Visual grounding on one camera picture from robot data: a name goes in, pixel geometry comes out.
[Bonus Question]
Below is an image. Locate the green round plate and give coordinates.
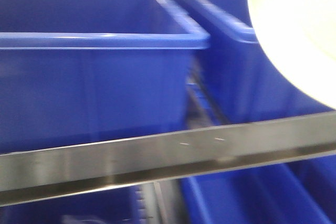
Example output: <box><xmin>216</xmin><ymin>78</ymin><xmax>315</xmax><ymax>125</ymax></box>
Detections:
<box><xmin>248</xmin><ymin>0</ymin><xmax>335</xmax><ymax>108</ymax></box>

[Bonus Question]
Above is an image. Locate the stainless steel shelf rack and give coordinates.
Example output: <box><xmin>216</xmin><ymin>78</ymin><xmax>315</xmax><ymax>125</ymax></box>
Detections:
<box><xmin>1</xmin><ymin>112</ymin><xmax>335</xmax><ymax>223</ymax></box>

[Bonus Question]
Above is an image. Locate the blue plastic bin upper right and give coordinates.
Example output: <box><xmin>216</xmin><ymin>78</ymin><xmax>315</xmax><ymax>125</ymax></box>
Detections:
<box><xmin>176</xmin><ymin>0</ymin><xmax>330</xmax><ymax>123</ymax></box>

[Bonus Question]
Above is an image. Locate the blue plastic bin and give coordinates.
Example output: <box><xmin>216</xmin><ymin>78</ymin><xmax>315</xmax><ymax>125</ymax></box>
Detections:
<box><xmin>1</xmin><ymin>0</ymin><xmax>209</xmax><ymax>153</ymax></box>
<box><xmin>1</xmin><ymin>186</ymin><xmax>147</xmax><ymax>223</ymax></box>
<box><xmin>180</xmin><ymin>156</ymin><xmax>335</xmax><ymax>223</ymax></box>
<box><xmin>176</xmin><ymin>0</ymin><xmax>330</xmax><ymax>123</ymax></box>

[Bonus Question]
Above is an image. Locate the blue plastic bin upper left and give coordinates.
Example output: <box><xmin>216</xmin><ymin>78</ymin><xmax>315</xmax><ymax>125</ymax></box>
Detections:
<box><xmin>1</xmin><ymin>0</ymin><xmax>209</xmax><ymax>153</ymax></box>

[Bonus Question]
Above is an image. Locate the blue plastic bin lower left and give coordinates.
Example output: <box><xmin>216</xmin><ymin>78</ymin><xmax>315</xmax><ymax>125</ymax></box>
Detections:
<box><xmin>1</xmin><ymin>186</ymin><xmax>147</xmax><ymax>223</ymax></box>

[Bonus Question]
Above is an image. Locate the blue plastic bin lower right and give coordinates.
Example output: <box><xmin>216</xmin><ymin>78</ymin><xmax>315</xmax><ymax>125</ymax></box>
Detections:
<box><xmin>180</xmin><ymin>156</ymin><xmax>335</xmax><ymax>223</ymax></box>

